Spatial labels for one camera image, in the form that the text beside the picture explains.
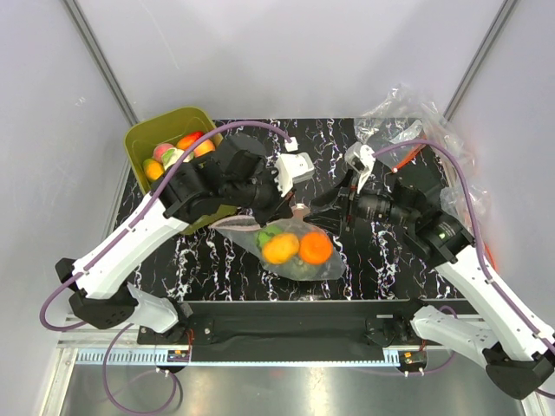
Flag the black marble pattern mat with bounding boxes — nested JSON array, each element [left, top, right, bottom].
[[84, 118, 500, 315]]

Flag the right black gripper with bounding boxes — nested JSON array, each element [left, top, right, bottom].
[[303, 164, 415, 237]]

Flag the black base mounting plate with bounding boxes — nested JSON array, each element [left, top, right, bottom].
[[136, 301, 446, 348]]

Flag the pink peach lower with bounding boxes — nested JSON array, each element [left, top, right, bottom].
[[153, 143, 173, 163]]

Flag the aluminium frame rail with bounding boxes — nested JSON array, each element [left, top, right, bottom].
[[55, 314, 530, 352]]

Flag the pile of clear bags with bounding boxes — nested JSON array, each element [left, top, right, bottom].
[[354, 85, 491, 232]]

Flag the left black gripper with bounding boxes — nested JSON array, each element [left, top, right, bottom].
[[224, 163, 298, 228]]

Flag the green striped watermelon toy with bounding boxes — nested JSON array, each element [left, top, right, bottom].
[[256, 230, 274, 250]]

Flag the orange fruit toy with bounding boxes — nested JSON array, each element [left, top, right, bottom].
[[298, 231, 334, 265]]

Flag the clear zip top bag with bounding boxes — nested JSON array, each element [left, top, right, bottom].
[[211, 204, 346, 282]]

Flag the pink peach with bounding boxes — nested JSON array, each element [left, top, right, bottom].
[[193, 140, 216, 158], [153, 143, 173, 163]]

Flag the yellow mango toy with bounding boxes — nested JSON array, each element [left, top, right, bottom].
[[142, 159, 165, 183]]

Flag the white cauliflower toy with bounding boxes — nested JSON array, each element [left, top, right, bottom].
[[161, 147, 185, 171]]

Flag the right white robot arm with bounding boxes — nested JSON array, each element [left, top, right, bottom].
[[306, 172, 554, 400]]

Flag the green netted melon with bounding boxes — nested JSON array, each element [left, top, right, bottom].
[[277, 258, 321, 282]]

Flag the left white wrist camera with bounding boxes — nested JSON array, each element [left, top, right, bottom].
[[274, 137, 315, 197]]

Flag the red tomato toy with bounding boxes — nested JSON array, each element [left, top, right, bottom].
[[176, 131, 204, 151]]

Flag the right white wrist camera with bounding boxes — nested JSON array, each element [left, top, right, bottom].
[[345, 142, 375, 193]]

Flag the olive green plastic bin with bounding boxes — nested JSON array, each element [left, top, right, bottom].
[[124, 107, 238, 236]]

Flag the pink peach upper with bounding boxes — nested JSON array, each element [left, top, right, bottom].
[[193, 140, 216, 158]]

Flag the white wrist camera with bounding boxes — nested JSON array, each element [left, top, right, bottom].
[[274, 137, 315, 197], [345, 142, 375, 193]]

